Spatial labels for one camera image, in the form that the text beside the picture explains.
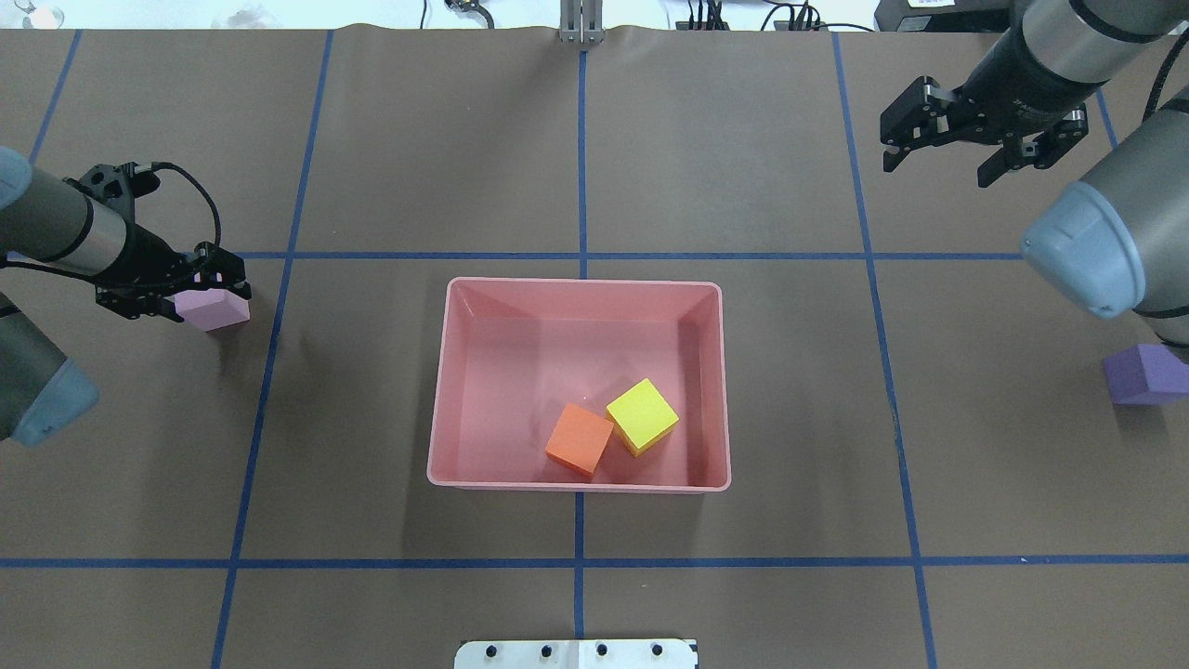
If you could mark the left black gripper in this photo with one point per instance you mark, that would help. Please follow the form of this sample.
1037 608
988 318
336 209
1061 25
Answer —
149 263

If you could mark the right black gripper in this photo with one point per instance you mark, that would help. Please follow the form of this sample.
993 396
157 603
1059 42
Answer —
1009 100

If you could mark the pink foam block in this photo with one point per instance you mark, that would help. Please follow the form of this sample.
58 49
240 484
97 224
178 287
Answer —
211 310

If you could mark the purple foam block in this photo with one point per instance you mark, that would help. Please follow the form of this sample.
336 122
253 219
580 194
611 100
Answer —
1145 375

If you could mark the orange foam block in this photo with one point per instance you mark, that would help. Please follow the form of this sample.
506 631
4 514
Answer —
578 440

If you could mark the yellow foam block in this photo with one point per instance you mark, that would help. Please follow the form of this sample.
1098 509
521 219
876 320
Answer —
641 417

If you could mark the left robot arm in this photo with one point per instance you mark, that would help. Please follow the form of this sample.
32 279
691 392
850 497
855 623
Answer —
85 230

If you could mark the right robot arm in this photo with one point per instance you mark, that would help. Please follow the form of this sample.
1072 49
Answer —
1113 241

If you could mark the pink plastic bin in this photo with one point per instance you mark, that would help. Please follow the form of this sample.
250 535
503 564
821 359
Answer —
515 351

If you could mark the metal bracket table edge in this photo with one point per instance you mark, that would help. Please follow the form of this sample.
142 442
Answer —
581 22

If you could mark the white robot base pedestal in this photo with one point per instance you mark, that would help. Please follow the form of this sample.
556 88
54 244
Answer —
579 653

